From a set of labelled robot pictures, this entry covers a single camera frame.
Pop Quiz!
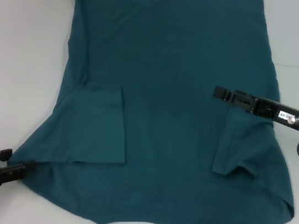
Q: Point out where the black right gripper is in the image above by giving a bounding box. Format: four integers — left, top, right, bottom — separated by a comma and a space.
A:
209, 84, 299, 137

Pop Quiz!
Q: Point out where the teal blue shirt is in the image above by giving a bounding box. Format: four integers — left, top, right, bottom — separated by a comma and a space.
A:
3, 0, 299, 224

